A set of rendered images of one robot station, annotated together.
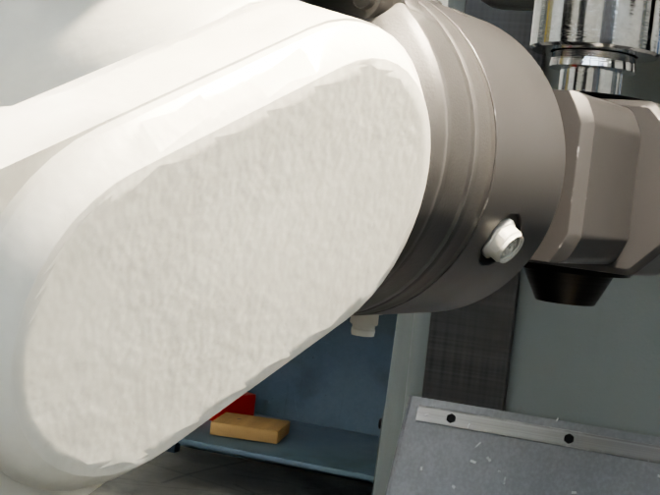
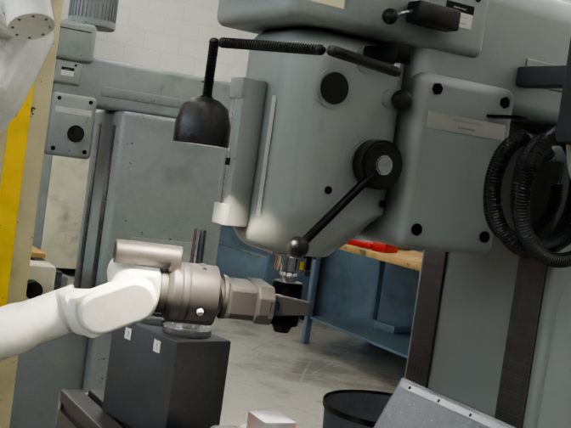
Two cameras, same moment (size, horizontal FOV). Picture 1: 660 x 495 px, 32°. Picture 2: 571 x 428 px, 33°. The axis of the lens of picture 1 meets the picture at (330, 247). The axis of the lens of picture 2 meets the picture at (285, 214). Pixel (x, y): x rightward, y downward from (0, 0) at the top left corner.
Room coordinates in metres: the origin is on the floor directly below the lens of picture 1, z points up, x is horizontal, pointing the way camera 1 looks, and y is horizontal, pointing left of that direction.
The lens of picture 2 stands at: (-0.67, -0.98, 1.44)
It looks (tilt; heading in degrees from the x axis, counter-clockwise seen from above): 3 degrees down; 40
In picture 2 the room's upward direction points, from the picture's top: 8 degrees clockwise
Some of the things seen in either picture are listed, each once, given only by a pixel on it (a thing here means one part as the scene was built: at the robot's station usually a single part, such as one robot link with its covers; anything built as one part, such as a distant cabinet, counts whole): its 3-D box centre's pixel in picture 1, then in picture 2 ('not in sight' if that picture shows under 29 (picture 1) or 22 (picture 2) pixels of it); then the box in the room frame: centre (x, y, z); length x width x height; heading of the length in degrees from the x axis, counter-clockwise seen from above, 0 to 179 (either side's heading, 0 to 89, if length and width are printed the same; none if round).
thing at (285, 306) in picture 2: not in sight; (290, 306); (0.42, -0.11, 1.23); 0.06 x 0.02 x 0.03; 145
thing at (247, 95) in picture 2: not in sight; (239, 152); (0.33, -0.05, 1.44); 0.04 x 0.04 x 0.21; 70
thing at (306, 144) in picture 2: not in sight; (310, 145); (0.44, -0.09, 1.47); 0.21 x 0.19 x 0.32; 70
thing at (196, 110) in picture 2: not in sight; (203, 121); (0.20, -0.10, 1.48); 0.07 x 0.07 x 0.06
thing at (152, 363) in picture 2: not in sight; (165, 373); (0.57, 0.28, 1.02); 0.22 x 0.12 x 0.20; 80
